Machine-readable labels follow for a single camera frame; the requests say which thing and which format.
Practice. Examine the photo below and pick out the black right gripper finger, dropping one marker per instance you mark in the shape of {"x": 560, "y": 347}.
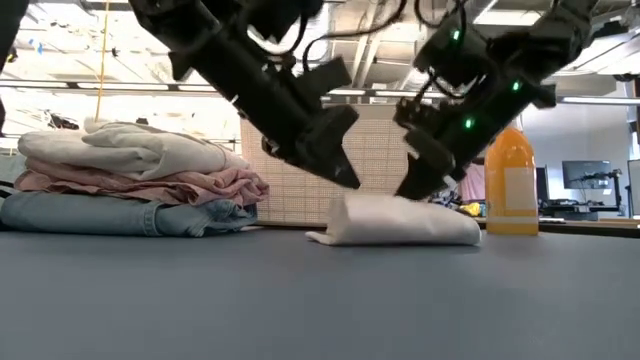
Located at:
{"x": 425, "y": 172}

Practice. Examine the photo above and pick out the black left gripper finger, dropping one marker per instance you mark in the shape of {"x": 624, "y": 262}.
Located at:
{"x": 330, "y": 170}

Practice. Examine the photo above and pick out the small white cloth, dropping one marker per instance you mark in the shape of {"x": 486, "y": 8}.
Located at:
{"x": 395, "y": 220}

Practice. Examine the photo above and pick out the pink garment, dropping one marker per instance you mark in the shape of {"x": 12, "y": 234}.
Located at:
{"x": 150, "y": 185}

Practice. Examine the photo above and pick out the large white cloth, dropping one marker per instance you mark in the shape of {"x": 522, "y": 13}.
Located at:
{"x": 130, "y": 150}

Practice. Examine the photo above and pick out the light blue denim jeans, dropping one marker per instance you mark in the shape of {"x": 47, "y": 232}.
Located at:
{"x": 125, "y": 215}

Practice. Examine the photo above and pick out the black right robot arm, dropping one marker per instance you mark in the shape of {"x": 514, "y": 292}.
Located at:
{"x": 565, "y": 30}

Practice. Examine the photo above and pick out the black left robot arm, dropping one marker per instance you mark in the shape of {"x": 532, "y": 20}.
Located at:
{"x": 170, "y": 15}

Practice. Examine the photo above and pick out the white plastic laundry bin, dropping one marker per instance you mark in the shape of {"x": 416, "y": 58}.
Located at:
{"x": 310, "y": 195}

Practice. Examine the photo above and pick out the pink hanging cloth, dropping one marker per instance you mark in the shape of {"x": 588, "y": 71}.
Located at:
{"x": 472, "y": 182}

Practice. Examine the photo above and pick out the yellow and black tool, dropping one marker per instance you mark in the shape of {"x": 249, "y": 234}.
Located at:
{"x": 470, "y": 209}

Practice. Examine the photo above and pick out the orange spray bottle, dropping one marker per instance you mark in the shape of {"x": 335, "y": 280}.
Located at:
{"x": 511, "y": 190}

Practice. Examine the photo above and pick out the long ceiling light bar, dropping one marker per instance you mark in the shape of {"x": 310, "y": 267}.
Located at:
{"x": 125, "y": 86}

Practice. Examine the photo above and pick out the tan wooden desk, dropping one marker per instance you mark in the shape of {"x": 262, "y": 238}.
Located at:
{"x": 575, "y": 226}

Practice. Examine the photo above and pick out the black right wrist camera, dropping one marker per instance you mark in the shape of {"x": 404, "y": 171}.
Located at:
{"x": 450, "y": 50}

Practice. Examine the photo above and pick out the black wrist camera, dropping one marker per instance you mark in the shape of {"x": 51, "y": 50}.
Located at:
{"x": 450, "y": 50}
{"x": 285, "y": 15}

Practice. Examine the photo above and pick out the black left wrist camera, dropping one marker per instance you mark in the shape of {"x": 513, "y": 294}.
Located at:
{"x": 285, "y": 15}

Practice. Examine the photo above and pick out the wall-side monitor on arm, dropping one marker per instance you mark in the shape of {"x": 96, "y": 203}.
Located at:
{"x": 585, "y": 175}

